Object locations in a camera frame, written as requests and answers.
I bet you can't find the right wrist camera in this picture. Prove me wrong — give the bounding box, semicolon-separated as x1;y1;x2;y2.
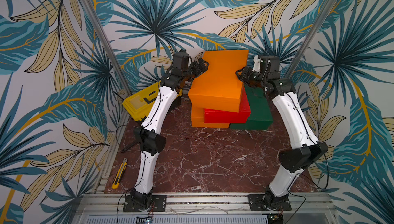
252;55;261;73

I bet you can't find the red shoebox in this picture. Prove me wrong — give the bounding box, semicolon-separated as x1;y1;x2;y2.
204;87;251;128

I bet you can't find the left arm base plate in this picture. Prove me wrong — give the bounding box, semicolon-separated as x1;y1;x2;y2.
123;195;167;213

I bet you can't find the right aluminium frame post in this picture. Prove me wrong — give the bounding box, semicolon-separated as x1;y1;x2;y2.
284;0;337;78

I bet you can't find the yellow utility knife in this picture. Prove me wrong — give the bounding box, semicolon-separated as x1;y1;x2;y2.
112;158;128;189

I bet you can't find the yellow and black toolbox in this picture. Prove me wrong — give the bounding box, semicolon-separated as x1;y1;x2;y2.
122;81;182;122

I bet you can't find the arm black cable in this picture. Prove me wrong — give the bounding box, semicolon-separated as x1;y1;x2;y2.
115;123;142;154
295;159;330;191

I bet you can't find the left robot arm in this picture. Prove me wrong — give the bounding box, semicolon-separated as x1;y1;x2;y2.
130;58;209;208

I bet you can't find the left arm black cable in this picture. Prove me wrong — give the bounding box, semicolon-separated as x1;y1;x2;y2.
115;123;142;154

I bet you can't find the aluminium frame post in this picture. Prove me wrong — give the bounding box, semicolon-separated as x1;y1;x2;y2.
284;0;337;78
79;0;132;96

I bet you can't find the left aluminium frame post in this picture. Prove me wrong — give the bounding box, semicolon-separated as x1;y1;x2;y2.
79;0;132;96

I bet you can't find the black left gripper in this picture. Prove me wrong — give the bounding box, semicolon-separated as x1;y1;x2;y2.
184;57;211;82

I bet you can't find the green shoebox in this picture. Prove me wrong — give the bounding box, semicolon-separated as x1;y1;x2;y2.
229;85;274;131

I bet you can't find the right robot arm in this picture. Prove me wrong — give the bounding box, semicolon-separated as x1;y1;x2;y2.
236;67;328;210

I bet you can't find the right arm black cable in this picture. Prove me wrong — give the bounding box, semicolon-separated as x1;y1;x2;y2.
295;159;330;191

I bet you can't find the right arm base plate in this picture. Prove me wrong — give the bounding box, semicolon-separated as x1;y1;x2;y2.
247;192;292;211

